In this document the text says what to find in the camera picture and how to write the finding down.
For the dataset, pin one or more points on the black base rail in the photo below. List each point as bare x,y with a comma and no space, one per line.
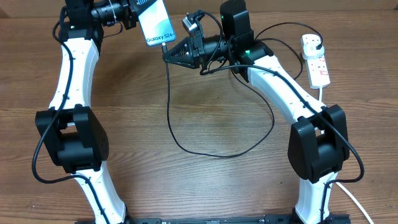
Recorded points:
214,221

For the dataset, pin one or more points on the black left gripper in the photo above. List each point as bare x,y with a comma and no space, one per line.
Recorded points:
131,15

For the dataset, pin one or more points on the white charger plug adapter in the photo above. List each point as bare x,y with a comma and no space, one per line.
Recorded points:
309,43

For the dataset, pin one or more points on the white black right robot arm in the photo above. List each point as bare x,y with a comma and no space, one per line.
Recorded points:
318,144

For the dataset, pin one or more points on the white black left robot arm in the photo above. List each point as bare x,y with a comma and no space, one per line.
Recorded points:
73,144

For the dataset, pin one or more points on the white power strip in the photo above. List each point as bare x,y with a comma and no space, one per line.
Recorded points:
317,72

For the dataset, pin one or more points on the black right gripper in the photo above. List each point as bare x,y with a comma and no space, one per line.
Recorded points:
196,51

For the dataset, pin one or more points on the blue Galaxy smartphone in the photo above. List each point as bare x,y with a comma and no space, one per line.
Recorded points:
156,24

